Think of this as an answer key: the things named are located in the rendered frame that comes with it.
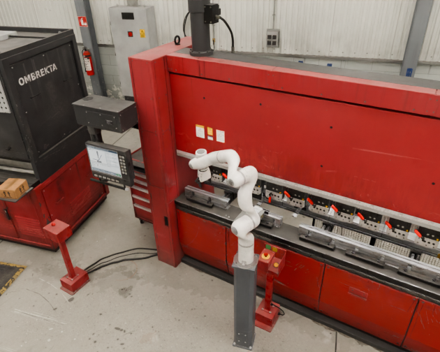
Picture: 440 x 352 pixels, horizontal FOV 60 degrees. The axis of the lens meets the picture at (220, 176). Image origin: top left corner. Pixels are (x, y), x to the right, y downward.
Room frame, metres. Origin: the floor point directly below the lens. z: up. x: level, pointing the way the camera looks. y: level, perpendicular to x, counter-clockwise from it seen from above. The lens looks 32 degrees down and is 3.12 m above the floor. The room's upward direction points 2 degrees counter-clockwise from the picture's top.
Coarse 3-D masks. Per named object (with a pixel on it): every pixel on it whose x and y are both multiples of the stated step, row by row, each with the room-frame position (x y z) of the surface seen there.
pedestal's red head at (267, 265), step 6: (264, 252) 2.44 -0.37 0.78; (270, 252) 2.44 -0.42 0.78; (258, 258) 2.36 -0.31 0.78; (270, 258) 2.36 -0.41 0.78; (276, 258) 2.39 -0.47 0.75; (282, 258) 2.33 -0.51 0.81; (258, 264) 2.35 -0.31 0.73; (264, 264) 2.32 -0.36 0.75; (270, 264) 2.35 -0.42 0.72; (282, 264) 2.34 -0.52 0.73; (264, 270) 2.32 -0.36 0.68; (270, 270) 2.30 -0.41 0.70; (276, 270) 2.29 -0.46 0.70; (276, 276) 2.26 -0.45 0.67
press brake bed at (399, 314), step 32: (192, 224) 3.02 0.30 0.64; (224, 224) 2.82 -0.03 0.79; (192, 256) 3.10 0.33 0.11; (224, 256) 2.82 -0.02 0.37; (288, 256) 2.46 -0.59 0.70; (320, 256) 2.33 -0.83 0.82; (256, 288) 2.68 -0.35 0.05; (288, 288) 2.45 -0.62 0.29; (320, 288) 2.30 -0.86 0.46; (384, 288) 2.04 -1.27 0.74; (320, 320) 2.28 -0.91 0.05; (352, 320) 2.15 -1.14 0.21; (384, 320) 2.00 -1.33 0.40; (416, 320) 1.89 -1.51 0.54
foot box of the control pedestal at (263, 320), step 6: (264, 300) 2.46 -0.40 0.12; (258, 306) 2.40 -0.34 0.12; (258, 312) 2.33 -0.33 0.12; (264, 312) 2.33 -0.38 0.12; (276, 312) 2.33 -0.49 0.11; (258, 318) 2.31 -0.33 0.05; (264, 318) 2.29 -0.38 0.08; (270, 318) 2.26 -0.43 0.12; (276, 318) 2.33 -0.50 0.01; (258, 324) 2.28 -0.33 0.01; (264, 324) 2.28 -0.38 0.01; (270, 324) 2.25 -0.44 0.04; (270, 330) 2.21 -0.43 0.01
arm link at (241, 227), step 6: (246, 216) 2.14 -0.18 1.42; (234, 222) 2.09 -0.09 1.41; (240, 222) 2.07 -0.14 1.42; (246, 222) 2.08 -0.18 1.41; (252, 222) 2.10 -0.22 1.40; (234, 228) 2.05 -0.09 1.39; (240, 228) 2.03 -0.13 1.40; (246, 228) 2.05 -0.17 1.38; (252, 228) 2.09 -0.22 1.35; (240, 234) 2.02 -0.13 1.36; (246, 234) 2.05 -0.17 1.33; (252, 234) 2.14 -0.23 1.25; (240, 240) 2.08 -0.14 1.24; (246, 240) 2.06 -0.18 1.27; (252, 240) 2.09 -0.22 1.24; (246, 246) 2.07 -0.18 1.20
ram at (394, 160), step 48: (192, 96) 3.10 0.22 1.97; (240, 96) 2.85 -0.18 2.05; (288, 96) 2.64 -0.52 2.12; (192, 144) 3.11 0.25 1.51; (240, 144) 2.85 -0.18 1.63; (288, 144) 2.62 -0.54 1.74; (336, 144) 2.43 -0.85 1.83; (384, 144) 2.27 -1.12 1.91; (432, 144) 2.12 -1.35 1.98; (336, 192) 2.40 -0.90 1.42; (384, 192) 2.23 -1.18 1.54; (432, 192) 2.07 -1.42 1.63
